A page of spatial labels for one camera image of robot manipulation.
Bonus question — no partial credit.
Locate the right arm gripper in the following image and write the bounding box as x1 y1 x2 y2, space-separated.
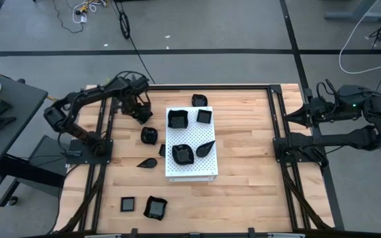
283 96 339 130

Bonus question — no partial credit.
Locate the black teardrop mini plate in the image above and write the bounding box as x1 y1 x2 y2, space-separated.
136 157 158 169
195 139 217 159

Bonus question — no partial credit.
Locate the black cup top centre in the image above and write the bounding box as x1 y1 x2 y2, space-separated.
191 93 208 108

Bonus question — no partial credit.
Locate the white perforated metal rack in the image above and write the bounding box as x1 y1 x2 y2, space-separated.
165 105 219 183

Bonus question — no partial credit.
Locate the grey desk foot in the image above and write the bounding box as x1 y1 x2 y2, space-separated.
324 0 381 20

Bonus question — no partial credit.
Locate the dark grey side table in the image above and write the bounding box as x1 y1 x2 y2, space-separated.
0 71 67 216

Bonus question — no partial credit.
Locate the white bar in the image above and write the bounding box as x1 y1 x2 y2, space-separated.
84 233 122 238
268 233 306 238

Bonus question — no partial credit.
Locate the black triangular part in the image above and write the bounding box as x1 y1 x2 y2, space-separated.
0 116 17 130
0 100 13 116

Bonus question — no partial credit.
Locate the black looped floor cable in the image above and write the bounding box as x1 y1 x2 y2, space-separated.
112 0 157 85

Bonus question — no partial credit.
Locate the white floor cable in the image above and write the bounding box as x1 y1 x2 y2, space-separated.
338 0 381 75

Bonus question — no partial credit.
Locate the black aluminium table frame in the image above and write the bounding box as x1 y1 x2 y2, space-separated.
54 74 335 238

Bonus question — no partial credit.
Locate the white and yellow cable bundle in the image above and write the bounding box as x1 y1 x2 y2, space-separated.
72 0 108 24

